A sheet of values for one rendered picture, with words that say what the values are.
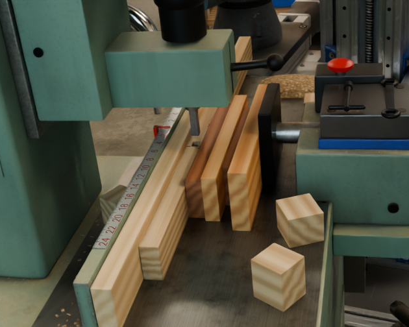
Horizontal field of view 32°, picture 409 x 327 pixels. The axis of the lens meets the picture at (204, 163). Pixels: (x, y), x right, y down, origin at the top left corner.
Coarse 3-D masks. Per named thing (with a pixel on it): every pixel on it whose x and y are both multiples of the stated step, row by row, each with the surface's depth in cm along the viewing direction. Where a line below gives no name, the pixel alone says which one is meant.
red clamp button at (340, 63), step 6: (330, 60) 83; (336, 60) 82; (342, 60) 82; (348, 60) 82; (330, 66) 82; (336, 66) 81; (342, 66) 81; (348, 66) 81; (336, 72) 82; (342, 72) 82
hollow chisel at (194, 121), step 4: (192, 112) 84; (196, 112) 84; (192, 116) 85; (196, 116) 85; (192, 120) 85; (196, 120) 85; (192, 124) 85; (196, 124) 85; (192, 128) 86; (196, 128) 85; (192, 132) 86; (196, 132) 86
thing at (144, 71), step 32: (128, 32) 85; (160, 32) 84; (224, 32) 81; (128, 64) 80; (160, 64) 79; (192, 64) 78; (224, 64) 78; (128, 96) 82; (160, 96) 81; (192, 96) 80; (224, 96) 79
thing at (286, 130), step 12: (276, 84) 86; (264, 96) 83; (276, 96) 83; (264, 108) 80; (276, 108) 83; (264, 120) 79; (276, 120) 83; (264, 132) 80; (276, 132) 83; (288, 132) 83; (264, 144) 80; (276, 144) 84; (264, 156) 81; (276, 156) 84; (264, 168) 82; (276, 168) 84; (264, 180) 83
